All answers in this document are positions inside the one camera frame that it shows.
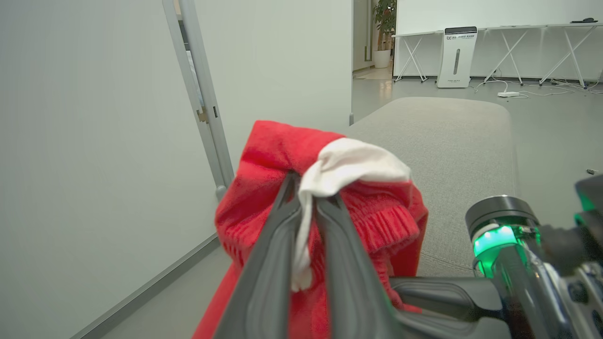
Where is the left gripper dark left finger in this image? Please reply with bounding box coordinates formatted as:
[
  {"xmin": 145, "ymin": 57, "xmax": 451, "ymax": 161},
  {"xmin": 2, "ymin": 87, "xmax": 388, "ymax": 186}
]
[{"xmin": 214, "ymin": 172, "xmax": 303, "ymax": 339}]

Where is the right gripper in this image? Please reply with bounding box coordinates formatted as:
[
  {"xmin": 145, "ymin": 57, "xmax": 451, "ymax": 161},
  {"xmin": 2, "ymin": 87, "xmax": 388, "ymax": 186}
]
[{"xmin": 390, "ymin": 195, "xmax": 603, "ymax": 339}]

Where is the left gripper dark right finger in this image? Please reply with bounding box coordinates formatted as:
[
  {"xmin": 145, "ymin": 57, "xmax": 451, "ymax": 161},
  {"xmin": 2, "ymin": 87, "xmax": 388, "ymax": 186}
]
[{"xmin": 315, "ymin": 192, "xmax": 406, "ymax": 339}]

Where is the red garment with white collar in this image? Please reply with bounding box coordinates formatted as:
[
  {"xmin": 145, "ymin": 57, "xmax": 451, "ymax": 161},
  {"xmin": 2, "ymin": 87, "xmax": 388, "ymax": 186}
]
[{"xmin": 192, "ymin": 120, "xmax": 429, "ymax": 339}]

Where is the grey fabric sofa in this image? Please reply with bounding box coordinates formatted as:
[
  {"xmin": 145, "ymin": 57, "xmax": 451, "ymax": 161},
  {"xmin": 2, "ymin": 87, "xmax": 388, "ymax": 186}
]
[{"xmin": 349, "ymin": 97, "xmax": 519, "ymax": 278}]

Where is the white folding table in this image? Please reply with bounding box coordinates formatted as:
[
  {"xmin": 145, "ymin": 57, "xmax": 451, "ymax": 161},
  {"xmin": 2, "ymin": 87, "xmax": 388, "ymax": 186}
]
[
  {"xmin": 538, "ymin": 23, "xmax": 603, "ymax": 90},
  {"xmin": 483, "ymin": 25, "xmax": 548, "ymax": 86},
  {"xmin": 391, "ymin": 28, "xmax": 486, "ymax": 84}
]

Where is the white air purifier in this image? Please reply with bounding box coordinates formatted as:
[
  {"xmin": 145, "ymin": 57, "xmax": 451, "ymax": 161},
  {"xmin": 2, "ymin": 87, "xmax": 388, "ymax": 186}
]
[{"xmin": 436, "ymin": 26, "xmax": 478, "ymax": 89}]

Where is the green potted plant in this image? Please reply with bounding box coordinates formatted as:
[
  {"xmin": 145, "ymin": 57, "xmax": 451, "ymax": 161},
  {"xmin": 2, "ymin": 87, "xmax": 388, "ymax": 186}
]
[{"xmin": 372, "ymin": 0, "xmax": 398, "ymax": 51}]

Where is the grey partition bottom rail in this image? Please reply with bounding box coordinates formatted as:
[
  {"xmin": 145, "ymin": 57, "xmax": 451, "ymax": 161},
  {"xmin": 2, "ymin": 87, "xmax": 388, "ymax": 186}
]
[{"xmin": 70, "ymin": 234, "xmax": 220, "ymax": 339}]

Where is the grey partition post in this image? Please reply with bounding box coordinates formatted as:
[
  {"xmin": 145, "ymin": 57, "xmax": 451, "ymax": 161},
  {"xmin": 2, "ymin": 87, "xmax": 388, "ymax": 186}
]
[{"xmin": 162, "ymin": 0, "xmax": 235, "ymax": 199}]

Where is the white floor cable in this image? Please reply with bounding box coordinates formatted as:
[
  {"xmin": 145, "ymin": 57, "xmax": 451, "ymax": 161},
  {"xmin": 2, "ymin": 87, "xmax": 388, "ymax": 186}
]
[{"xmin": 473, "ymin": 78, "xmax": 603, "ymax": 98}]

